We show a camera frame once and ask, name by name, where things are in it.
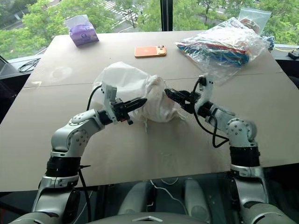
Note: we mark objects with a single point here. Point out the grey rounded robot leg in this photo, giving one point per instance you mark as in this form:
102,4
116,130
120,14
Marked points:
197,200
136,198

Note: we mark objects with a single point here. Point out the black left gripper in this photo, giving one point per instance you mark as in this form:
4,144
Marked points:
118,109

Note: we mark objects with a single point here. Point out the grey robot torso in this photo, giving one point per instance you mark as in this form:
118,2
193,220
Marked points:
149,219

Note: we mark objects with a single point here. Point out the dark window frame post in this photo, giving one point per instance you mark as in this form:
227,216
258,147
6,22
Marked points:
166,14

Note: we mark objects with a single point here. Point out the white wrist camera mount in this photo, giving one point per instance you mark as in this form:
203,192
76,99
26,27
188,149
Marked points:
109,93
208,91

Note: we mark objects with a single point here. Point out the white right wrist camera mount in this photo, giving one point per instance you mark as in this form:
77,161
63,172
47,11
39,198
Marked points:
208,91

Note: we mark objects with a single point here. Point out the small black device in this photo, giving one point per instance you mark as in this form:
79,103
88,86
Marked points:
294,55

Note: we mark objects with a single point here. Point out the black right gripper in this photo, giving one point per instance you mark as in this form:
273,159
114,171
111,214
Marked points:
190,100

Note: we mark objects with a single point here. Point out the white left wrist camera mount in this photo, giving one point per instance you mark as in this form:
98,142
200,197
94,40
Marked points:
109,93

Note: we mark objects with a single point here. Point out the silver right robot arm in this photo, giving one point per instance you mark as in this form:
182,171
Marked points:
240,130

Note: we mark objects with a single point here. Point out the clear zip bag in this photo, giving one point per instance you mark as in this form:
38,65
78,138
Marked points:
254,18

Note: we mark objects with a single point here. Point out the orange smartphone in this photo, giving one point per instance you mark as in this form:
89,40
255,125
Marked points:
149,51

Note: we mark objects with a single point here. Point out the white towel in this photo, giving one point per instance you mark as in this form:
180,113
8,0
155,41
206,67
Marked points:
161,107

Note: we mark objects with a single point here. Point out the clear bag of colourful items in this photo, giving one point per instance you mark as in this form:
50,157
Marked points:
219,46

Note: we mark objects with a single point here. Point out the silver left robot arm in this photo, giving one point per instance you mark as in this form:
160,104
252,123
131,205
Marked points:
77,133

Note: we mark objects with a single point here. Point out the purple tissue pack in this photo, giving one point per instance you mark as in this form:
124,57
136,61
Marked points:
84,35

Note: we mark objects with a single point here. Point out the brown cardboard table cover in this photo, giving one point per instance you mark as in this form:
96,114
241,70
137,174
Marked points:
70,88

